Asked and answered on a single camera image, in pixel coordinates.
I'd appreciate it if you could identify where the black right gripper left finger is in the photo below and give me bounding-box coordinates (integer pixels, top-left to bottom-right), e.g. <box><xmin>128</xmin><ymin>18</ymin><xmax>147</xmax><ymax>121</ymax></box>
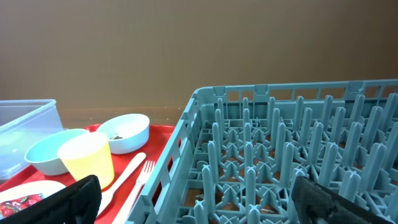
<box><xmin>1</xmin><ymin>175</ymin><xmax>101</xmax><ymax>224</ymax></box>

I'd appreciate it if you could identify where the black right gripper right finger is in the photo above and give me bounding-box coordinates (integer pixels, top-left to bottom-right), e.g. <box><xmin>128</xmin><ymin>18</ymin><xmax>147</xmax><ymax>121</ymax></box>
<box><xmin>291</xmin><ymin>176</ymin><xmax>389</xmax><ymax>224</ymax></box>

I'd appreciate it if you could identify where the white plastic spoon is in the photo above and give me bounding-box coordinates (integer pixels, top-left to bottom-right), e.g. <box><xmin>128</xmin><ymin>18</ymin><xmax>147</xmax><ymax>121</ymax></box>
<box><xmin>97</xmin><ymin>152</ymin><xmax>146</xmax><ymax>217</ymax></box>

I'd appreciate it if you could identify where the light blue plate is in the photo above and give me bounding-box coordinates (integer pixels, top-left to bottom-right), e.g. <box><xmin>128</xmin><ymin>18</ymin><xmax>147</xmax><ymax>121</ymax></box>
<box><xmin>1</xmin><ymin>180</ymin><xmax>66</xmax><ymax>202</ymax></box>

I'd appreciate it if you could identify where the yellow plastic cup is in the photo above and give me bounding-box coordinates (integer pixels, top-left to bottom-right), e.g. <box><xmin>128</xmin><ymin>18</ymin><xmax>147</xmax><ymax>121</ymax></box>
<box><xmin>57</xmin><ymin>132</ymin><xmax>114</xmax><ymax>189</ymax></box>

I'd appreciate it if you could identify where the light green bowl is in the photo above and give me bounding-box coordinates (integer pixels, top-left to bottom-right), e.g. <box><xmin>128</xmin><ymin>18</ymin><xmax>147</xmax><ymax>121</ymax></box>
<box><xmin>24</xmin><ymin>129</ymin><xmax>89</xmax><ymax>176</ymax></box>

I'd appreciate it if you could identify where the red strawberry candy wrapper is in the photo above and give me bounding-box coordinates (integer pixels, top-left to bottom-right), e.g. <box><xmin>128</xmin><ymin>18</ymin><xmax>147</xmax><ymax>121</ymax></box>
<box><xmin>1</xmin><ymin>194</ymin><xmax>45</xmax><ymax>219</ymax></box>

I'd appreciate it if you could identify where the white plastic fork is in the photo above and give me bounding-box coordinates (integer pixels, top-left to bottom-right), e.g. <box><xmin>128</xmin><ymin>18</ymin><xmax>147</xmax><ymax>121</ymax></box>
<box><xmin>112</xmin><ymin>161</ymin><xmax>156</xmax><ymax>224</ymax></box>

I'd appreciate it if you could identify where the light blue bowl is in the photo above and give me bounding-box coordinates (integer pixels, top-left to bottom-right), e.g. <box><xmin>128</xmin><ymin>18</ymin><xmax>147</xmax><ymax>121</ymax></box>
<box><xmin>96</xmin><ymin>113</ymin><xmax>150</xmax><ymax>154</ymax></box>

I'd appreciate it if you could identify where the grey dishwasher rack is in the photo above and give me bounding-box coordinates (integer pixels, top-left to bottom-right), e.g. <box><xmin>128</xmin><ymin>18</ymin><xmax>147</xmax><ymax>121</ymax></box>
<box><xmin>127</xmin><ymin>79</ymin><xmax>397</xmax><ymax>224</ymax></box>

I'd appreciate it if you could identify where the clear plastic bin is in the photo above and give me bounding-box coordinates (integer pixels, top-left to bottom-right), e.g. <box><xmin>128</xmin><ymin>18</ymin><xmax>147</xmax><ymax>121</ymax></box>
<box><xmin>1</xmin><ymin>99</ymin><xmax>63</xmax><ymax>182</ymax></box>

